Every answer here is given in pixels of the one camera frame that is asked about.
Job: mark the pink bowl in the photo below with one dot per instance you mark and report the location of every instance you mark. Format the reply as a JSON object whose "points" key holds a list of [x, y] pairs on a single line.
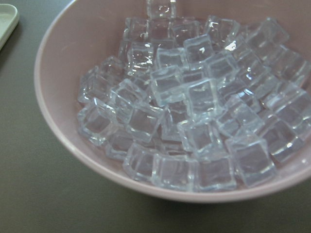
{"points": [[87, 31]]}

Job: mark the cream serving tray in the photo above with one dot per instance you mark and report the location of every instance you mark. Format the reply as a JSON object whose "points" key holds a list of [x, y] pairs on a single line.
{"points": [[9, 18]]}

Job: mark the pile of clear ice cubes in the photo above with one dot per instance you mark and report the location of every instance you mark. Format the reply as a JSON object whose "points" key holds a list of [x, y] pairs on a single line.
{"points": [[199, 106]]}

